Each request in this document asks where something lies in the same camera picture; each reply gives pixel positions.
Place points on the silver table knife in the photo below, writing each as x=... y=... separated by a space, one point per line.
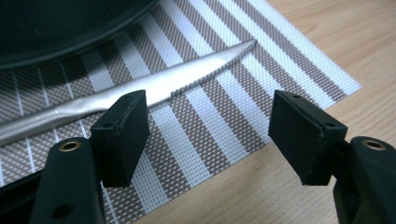
x=174 y=79

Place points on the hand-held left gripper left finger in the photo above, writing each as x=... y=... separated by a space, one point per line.
x=118 y=146

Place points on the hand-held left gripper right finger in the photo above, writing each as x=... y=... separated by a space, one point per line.
x=306 y=146

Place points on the striped woven placemat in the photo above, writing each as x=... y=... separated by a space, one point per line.
x=218 y=102

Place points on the black round plate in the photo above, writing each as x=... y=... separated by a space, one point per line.
x=56 y=25

